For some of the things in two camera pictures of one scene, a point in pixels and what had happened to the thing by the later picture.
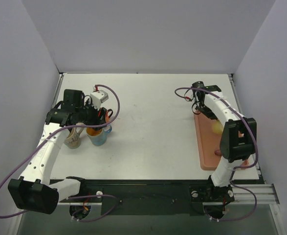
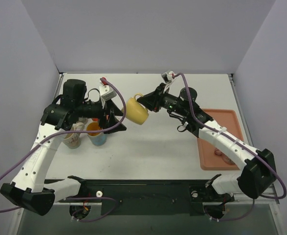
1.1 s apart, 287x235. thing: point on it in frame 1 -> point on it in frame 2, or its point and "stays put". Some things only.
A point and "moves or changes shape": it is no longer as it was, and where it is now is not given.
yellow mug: (217, 127) moves or changes shape
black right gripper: (209, 112) -> (155, 101)
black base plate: (152, 197) stays put
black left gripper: (100, 117) -> (104, 115)
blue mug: (98, 137) stays put
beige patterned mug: (73, 139) stays put
